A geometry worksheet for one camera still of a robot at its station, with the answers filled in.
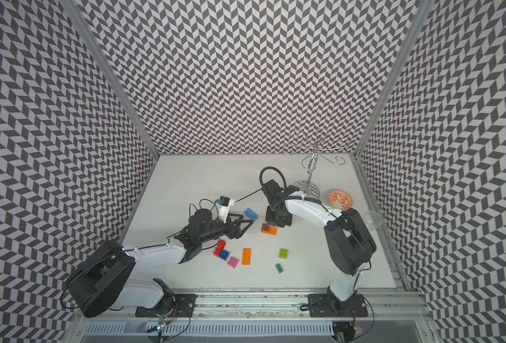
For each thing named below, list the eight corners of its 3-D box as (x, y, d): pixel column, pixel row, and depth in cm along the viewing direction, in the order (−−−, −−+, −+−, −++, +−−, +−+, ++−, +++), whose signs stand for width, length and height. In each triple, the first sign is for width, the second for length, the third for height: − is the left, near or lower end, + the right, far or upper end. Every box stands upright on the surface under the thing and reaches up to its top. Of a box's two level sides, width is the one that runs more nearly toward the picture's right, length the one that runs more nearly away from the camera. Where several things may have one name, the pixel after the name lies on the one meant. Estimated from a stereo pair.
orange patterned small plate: (329, 210, 98) (332, 204, 94) (326, 196, 103) (329, 189, 99) (350, 210, 98) (354, 204, 94) (346, 196, 103) (349, 189, 99)
